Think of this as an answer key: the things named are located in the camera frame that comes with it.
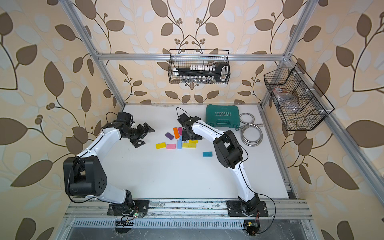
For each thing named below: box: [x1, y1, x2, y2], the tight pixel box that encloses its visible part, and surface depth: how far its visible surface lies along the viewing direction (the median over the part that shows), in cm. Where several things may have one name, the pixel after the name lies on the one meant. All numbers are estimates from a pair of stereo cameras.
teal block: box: [202, 151, 213, 158], surface depth 96 cm
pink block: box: [166, 143, 177, 150], surface depth 99 cm
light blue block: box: [177, 139, 183, 150], surface depth 101 cm
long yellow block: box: [182, 142, 197, 149], surface depth 98 cm
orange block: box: [173, 127, 180, 139], surface depth 107 cm
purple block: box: [165, 132, 175, 141], surface depth 104 cm
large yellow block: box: [155, 142, 167, 150], surface depth 99 cm
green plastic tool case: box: [205, 104, 241, 129], surface depth 110 cm
